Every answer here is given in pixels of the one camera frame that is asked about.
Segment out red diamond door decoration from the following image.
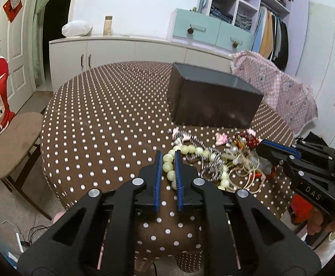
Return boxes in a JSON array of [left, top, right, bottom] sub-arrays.
[[3, 0, 23, 23]]

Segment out brown cushioned stool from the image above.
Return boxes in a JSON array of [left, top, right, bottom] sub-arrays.
[[0, 112, 53, 221]]

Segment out dark red bead bracelet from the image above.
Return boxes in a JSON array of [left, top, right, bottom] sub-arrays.
[[235, 131, 261, 150]]

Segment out pearl string necklace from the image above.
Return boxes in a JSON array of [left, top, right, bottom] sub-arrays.
[[224, 146, 267, 195]]

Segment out hanging clothes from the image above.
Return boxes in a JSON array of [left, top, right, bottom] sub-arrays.
[[251, 4, 290, 71]]

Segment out person's hand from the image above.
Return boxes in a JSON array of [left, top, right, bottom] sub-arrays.
[[307, 207, 335, 236]]

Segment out green curtain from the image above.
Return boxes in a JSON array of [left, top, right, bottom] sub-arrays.
[[29, 0, 50, 85]]

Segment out white shelf wardrobe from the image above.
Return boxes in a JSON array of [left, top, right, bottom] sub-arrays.
[[201, 0, 309, 75]]

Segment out brown polka dot tablecloth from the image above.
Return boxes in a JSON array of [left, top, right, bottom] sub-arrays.
[[40, 60, 296, 274]]

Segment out red chair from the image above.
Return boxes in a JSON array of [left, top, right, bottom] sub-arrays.
[[288, 194, 314, 225]]

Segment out white panel door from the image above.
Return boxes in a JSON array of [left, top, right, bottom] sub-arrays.
[[0, 0, 37, 113]]

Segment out teal drawer unit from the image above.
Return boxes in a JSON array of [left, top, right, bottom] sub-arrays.
[[167, 9, 253, 53]]

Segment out white low cabinet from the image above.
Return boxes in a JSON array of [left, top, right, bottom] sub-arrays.
[[49, 36, 232, 92]]

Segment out beige jar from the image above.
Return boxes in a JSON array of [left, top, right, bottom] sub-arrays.
[[103, 16, 113, 36]]

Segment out white pillow bag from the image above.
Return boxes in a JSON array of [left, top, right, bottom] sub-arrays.
[[61, 20, 93, 37]]

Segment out dark grey storage box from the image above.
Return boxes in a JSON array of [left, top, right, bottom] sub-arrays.
[[167, 62, 264, 128]]

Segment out cream bead bracelet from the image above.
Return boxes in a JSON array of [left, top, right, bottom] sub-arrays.
[[162, 144, 231, 191]]

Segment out pink checkered cloth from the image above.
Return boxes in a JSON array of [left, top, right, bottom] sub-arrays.
[[231, 51, 318, 135]]

